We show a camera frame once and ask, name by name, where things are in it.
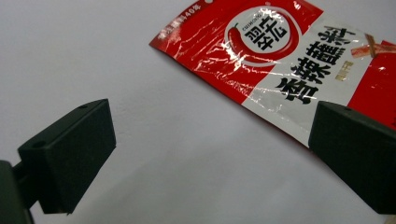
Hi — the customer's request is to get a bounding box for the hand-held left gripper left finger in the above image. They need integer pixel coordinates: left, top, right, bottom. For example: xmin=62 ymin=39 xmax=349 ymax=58
xmin=12 ymin=98 xmax=117 ymax=215

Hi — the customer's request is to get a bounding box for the red and white seasoning packet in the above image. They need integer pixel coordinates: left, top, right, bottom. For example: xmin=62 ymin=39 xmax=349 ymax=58
xmin=148 ymin=0 xmax=396 ymax=149

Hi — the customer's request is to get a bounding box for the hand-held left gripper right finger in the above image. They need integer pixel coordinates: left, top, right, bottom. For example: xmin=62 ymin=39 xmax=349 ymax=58
xmin=307 ymin=100 xmax=396 ymax=216

